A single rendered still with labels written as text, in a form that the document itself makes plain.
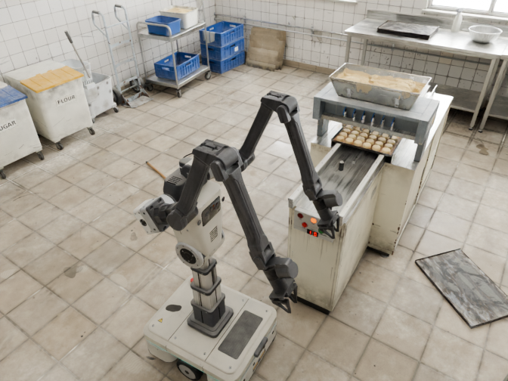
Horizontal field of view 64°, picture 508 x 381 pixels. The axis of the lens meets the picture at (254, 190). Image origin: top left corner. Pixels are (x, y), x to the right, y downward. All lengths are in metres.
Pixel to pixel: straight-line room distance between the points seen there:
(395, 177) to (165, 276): 1.76
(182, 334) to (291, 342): 0.69
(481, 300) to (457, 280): 0.19
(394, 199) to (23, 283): 2.69
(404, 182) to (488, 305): 1.01
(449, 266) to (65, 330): 2.70
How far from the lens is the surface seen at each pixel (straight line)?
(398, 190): 2.84
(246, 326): 2.45
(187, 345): 2.42
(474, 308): 3.15
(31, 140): 4.71
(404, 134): 2.67
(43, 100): 4.68
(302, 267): 2.58
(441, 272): 3.29
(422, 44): 5.08
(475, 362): 2.91
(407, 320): 2.95
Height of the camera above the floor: 2.27
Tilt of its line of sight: 37 degrees down
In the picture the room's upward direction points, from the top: 1 degrees counter-clockwise
